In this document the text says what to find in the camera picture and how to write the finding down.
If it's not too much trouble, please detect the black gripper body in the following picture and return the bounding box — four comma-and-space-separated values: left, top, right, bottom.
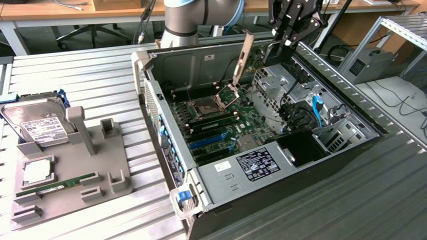
278, 0, 323, 16

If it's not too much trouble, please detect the green graphics card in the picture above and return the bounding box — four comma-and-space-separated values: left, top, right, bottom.
232, 29, 296, 87

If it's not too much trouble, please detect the black stand pole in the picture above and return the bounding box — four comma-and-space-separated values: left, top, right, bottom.
311, 0, 354, 52

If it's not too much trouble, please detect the grey metal equipment box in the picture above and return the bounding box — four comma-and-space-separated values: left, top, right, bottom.
346, 48, 398, 85

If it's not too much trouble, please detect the silver disk bay cage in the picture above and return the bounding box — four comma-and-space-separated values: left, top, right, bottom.
250, 64, 323, 123

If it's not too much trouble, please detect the metal socket cover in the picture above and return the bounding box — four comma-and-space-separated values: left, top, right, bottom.
215, 84, 242, 110

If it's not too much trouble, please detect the CPU socket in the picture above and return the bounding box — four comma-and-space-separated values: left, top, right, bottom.
191, 98, 222, 118

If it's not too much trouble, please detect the green motherboard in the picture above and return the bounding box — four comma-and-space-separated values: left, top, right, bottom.
165, 82, 284, 167

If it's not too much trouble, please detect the perforated silver disk bay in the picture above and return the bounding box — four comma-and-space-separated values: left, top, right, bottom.
311, 117, 382, 155

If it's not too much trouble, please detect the installed RAM stick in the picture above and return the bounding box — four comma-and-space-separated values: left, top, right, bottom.
190, 115, 236, 133

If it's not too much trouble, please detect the brown cardboard box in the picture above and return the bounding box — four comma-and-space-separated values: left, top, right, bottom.
91, 0, 143, 11

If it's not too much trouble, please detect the blue expansion slot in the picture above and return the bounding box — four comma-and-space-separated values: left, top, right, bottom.
188, 134, 226, 150

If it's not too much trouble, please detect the black office chair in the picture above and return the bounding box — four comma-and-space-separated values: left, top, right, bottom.
55, 23, 133, 50

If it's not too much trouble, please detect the silver power supply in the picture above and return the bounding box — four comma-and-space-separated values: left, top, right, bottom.
195, 142, 296, 206

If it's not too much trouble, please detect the wooden top office desk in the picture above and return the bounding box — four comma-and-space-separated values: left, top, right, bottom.
0, 0, 422, 57

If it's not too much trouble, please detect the open black PC case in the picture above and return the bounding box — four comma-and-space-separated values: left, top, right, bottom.
131, 29, 391, 240

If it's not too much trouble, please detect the blue disk caddy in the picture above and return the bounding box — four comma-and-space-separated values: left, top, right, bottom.
0, 87, 72, 112

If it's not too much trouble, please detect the silver hard disk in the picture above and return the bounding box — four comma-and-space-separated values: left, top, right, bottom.
0, 97, 76, 148

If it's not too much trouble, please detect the grey parts rack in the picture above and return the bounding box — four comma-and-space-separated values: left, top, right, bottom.
9, 105, 135, 231

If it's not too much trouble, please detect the loose green RAM stick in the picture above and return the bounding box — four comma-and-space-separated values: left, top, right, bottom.
15, 172, 96, 198

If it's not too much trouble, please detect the silver CPU chip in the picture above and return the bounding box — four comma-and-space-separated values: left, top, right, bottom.
21, 161, 55, 186

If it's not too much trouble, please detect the aluminium frame shelf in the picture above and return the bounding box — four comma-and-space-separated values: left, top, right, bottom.
336, 13, 427, 78

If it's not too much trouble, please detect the black looped wire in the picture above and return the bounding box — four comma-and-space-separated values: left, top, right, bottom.
223, 56, 242, 82

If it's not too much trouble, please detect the blue disk wire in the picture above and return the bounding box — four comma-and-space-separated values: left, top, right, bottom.
311, 94, 327, 130

